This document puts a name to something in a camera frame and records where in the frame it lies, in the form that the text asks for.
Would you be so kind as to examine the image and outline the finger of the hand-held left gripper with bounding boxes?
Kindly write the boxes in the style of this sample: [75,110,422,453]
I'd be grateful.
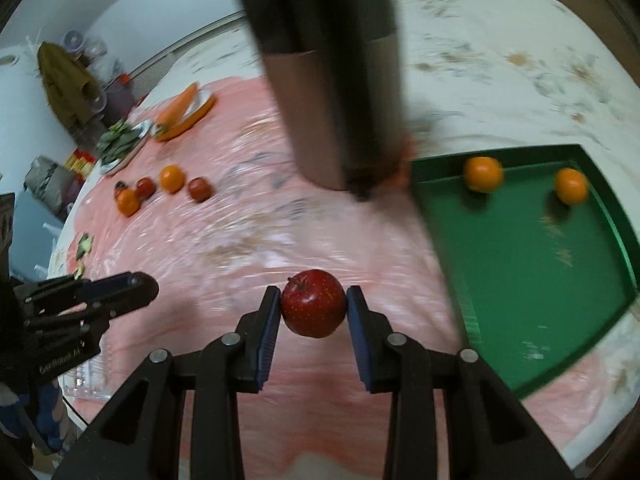
[20,305,112,386]
[14,271,160,322]

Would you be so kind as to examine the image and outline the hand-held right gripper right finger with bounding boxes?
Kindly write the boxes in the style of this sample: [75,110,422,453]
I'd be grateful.
[346,285,576,480]

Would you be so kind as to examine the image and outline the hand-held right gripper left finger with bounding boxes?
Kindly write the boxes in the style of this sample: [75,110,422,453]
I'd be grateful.
[50,285,283,480]

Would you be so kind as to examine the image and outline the red apple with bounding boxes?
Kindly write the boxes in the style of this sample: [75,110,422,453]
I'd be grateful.
[281,269,347,338]

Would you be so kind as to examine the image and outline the orange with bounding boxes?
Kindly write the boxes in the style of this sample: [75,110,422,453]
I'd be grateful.
[116,189,141,217]
[462,156,505,194]
[554,167,590,206]
[159,165,187,194]

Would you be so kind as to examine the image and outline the green tray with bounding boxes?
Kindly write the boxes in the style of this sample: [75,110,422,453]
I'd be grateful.
[409,144,640,401]

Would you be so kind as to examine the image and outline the clear plastic crate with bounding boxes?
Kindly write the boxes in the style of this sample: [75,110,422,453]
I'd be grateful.
[59,352,126,402]

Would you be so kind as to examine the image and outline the grey bag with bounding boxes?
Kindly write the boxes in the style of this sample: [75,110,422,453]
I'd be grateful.
[25,156,76,206]

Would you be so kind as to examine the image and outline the red and yellow boxes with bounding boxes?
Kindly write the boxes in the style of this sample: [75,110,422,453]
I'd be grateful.
[65,150,96,178]

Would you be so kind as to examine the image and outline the green leafy vegetables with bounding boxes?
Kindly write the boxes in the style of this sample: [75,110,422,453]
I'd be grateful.
[97,120,143,163]

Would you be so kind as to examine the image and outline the purple container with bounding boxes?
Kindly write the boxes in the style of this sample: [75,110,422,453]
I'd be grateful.
[102,75,133,116]

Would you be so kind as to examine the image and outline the orange rimmed white plate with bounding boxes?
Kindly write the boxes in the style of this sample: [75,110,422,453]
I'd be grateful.
[152,87,218,142]

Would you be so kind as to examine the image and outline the carrot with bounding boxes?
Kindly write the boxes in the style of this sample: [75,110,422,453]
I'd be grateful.
[156,82,200,128]

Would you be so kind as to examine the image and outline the mustard hanging coat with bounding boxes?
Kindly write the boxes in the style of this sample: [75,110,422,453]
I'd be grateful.
[37,42,103,126]

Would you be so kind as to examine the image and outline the tall dark cylinder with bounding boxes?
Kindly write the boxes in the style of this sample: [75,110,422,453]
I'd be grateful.
[225,0,413,203]

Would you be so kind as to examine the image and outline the white floral blanket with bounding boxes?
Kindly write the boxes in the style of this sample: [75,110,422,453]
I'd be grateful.
[47,0,640,471]

